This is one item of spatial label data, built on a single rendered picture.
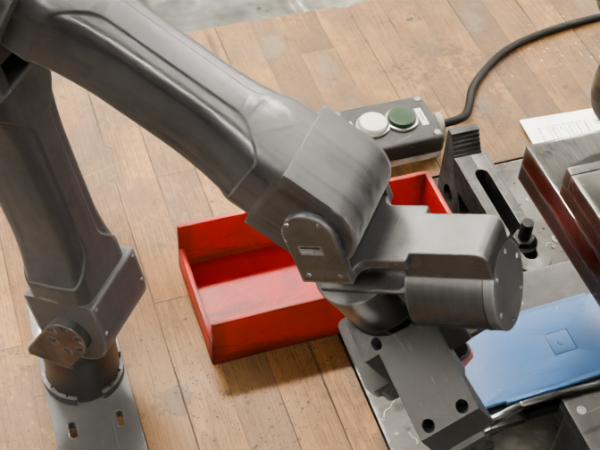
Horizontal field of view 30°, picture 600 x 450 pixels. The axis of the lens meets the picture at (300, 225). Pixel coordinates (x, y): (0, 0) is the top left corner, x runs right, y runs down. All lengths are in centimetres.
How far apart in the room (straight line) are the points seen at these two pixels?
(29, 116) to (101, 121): 46
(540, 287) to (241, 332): 26
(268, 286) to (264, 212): 38
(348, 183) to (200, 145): 9
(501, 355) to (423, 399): 20
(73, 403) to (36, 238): 20
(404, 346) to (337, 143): 15
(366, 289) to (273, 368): 31
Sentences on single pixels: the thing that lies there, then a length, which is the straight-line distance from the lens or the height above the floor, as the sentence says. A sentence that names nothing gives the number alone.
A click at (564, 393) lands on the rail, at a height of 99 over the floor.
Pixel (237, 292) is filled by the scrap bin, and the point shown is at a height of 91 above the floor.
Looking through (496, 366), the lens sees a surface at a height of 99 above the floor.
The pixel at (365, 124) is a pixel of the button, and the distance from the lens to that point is 116.
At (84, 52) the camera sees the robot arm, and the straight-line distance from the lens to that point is 66.
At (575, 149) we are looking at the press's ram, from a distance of 88.
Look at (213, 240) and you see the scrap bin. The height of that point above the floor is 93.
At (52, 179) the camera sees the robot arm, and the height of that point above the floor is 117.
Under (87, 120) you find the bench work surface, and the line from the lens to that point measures 122.
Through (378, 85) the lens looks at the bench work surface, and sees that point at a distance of 126.
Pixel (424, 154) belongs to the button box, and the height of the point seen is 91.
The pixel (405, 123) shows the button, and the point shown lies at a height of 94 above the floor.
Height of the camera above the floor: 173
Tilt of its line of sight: 48 degrees down
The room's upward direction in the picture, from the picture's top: 4 degrees clockwise
